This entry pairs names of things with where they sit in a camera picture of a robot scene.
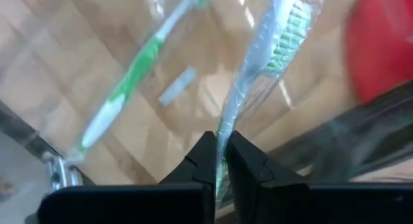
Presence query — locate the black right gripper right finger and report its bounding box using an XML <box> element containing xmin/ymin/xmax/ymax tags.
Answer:
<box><xmin>227</xmin><ymin>130</ymin><xmax>413</xmax><ymax>224</ymax></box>

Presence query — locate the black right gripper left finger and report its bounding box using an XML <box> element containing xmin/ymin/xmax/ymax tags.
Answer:
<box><xmin>37</xmin><ymin>130</ymin><xmax>216</xmax><ymax>224</ymax></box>

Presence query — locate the green white toothbrush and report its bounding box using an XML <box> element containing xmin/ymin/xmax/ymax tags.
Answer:
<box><xmin>214</xmin><ymin>0</ymin><xmax>316</xmax><ymax>207</ymax></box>
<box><xmin>66</xmin><ymin>0</ymin><xmax>217</xmax><ymax>163</ymax></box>

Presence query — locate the silver metal clamp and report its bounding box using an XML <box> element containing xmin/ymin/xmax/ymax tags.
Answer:
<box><xmin>41</xmin><ymin>151</ymin><xmax>82</xmax><ymax>192</ymax></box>

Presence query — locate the red flat plastic lid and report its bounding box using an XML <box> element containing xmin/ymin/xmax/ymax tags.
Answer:
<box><xmin>343</xmin><ymin>0</ymin><xmax>413</xmax><ymax>105</ymax></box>

